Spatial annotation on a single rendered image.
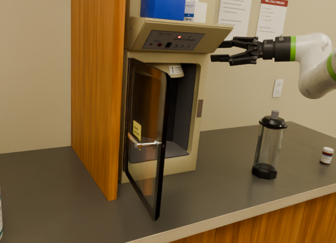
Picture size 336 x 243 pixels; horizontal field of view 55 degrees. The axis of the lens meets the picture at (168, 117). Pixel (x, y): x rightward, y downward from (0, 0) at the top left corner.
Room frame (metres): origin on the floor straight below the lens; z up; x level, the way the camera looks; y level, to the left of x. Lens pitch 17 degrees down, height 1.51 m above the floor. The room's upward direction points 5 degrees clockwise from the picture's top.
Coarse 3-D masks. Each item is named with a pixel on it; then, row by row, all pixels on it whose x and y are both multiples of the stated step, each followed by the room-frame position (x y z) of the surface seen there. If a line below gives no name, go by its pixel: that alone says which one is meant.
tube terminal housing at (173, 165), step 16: (128, 0) 1.03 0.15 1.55; (208, 0) 1.17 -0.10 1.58; (128, 16) 1.03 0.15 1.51; (208, 16) 1.18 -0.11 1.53; (128, 32) 1.03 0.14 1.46; (192, 112) 1.20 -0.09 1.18; (192, 128) 1.20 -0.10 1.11; (192, 144) 1.18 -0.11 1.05; (176, 160) 1.14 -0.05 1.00; (192, 160) 1.18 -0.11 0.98
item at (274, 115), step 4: (272, 112) 1.20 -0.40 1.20; (276, 112) 1.20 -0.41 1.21; (264, 116) 1.22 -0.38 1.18; (268, 116) 1.23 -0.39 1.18; (272, 116) 1.20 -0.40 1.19; (276, 116) 1.20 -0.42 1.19; (264, 120) 1.19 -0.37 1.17; (268, 120) 1.18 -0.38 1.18; (272, 120) 1.18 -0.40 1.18; (276, 120) 1.18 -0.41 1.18; (280, 120) 1.18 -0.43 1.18; (276, 124) 1.16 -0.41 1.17; (280, 124) 1.17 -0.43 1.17; (284, 124) 1.18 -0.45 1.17
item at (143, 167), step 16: (144, 64) 0.88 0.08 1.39; (144, 80) 0.88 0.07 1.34; (160, 80) 0.77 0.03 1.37; (144, 96) 0.87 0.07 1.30; (160, 96) 0.76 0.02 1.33; (144, 112) 0.86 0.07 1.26; (160, 112) 0.75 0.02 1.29; (128, 128) 0.99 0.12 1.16; (144, 128) 0.85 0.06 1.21; (160, 128) 0.75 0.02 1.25; (128, 144) 0.98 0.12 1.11; (160, 144) 0.74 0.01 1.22; (128, 160) 0.98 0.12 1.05; (144, 160) 0.83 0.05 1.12; (160, 160) 0.74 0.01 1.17; (128, 176) 0.97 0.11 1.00; (144, 176) 0.83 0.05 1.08; (160, 176) 0.74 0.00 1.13; (144, 192) 0.82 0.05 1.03
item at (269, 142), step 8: (264, 128) 1.18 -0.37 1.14; (272, 128) 1.16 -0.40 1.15; (264, 136) 1.18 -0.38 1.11; (272, 136) 1.17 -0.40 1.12; (280, 136) 1.17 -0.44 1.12; (264, 144) 1.17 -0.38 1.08; (272, 144) 1.16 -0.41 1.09; (280, 144) 1.18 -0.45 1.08; (256, 152) 1.20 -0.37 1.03; (264, 152) 1.17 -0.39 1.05; (272, 152) 1.16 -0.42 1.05; (256, 160) 1.19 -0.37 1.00; (264, 160) 1.17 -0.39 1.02; (272, 160) 1.17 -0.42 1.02; (256, 168) 1.19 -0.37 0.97; (264, 168) 1.17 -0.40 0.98; (272, 168) 1.17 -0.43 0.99
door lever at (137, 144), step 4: (128, 132) 0.83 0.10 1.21; (132, 132) 0.83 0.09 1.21; (128, 136) 0.82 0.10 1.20; (132, 136) 0.80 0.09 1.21; (132, 140) 0.78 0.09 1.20; (136, 140) 0.77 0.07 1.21; (152, 140) 0.78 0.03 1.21; (136, 144) 0.75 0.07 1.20; (140, 144) 0.75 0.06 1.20; (144, 144) 0.76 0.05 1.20; (148, 144) 0.76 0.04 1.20; (152, 144) 0.77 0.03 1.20; (140, 148) 0.75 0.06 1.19
